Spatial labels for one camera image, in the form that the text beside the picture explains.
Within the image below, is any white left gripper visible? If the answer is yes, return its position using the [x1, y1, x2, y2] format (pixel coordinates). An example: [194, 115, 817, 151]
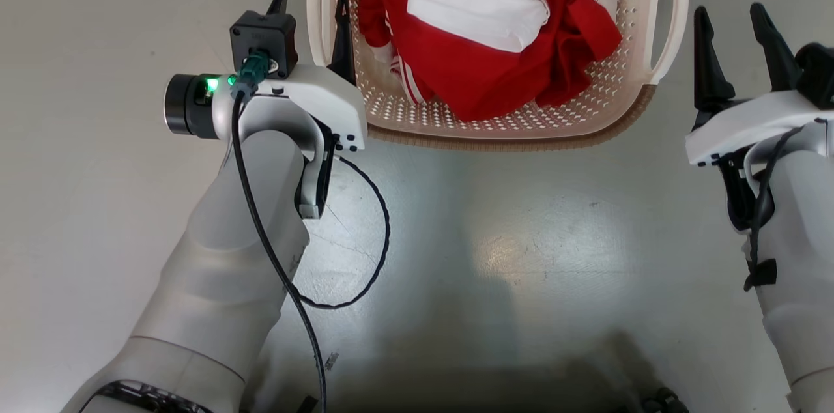
[164, 0, 368, 153]

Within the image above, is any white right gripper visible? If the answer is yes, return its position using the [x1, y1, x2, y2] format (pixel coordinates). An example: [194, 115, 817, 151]
[685, 3, 834, 167]

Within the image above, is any beige perforated plastic laundry basket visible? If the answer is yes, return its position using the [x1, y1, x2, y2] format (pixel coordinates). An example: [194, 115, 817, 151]
[306, 0, 690, 152]

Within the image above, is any red garment with white stripes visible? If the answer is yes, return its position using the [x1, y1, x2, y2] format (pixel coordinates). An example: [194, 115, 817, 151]
[357, 0, 623, 122]

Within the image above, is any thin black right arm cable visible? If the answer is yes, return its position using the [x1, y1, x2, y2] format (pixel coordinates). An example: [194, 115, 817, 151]
[745, 126, 806, 292]

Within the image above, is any thin black left camera cable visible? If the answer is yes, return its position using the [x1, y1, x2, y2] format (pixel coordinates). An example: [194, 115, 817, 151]
[231, 51, 328, 413]

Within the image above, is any thin black looped cable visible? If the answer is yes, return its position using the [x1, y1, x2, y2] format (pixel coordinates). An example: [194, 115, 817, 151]
[296, 155, 392, 310]

